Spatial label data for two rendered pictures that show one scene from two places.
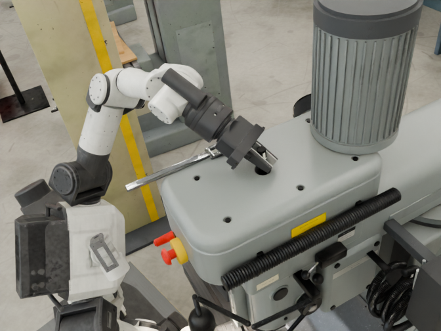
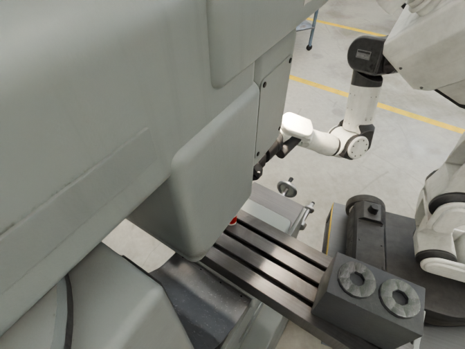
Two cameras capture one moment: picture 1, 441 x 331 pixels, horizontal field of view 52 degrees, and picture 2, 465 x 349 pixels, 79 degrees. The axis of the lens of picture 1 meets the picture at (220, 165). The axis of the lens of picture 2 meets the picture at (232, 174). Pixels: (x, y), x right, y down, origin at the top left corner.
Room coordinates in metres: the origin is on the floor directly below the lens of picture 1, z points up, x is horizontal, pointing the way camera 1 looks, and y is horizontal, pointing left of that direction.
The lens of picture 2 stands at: (1.14, -0.38, 1.80)
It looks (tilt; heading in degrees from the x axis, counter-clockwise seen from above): 49 degrees down; 145
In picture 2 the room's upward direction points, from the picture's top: straight up
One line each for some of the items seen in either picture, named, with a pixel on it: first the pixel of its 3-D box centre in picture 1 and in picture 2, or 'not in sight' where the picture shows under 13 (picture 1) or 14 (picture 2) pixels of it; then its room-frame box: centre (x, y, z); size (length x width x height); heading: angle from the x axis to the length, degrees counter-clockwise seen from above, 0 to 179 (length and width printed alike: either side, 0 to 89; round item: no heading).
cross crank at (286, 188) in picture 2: not in sight; (284, 193); (0.54, 0.37, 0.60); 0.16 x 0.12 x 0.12; 112
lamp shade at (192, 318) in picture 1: (201, 319); not in sight; (0.63, 0.11, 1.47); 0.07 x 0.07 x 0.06
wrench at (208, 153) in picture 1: (176, 167); not in sight; (0.77, 0.10, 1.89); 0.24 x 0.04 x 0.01; 112
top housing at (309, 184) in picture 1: (270, 191); not in sight; (0.73, -0.11, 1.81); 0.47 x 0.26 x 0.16; 112
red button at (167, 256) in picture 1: (169, 255); not in sight; (0.63, 0.14, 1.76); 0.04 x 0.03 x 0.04; 22
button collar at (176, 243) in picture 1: (178, 250); not in sight; (0.64, 0.12, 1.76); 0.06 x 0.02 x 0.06; 22
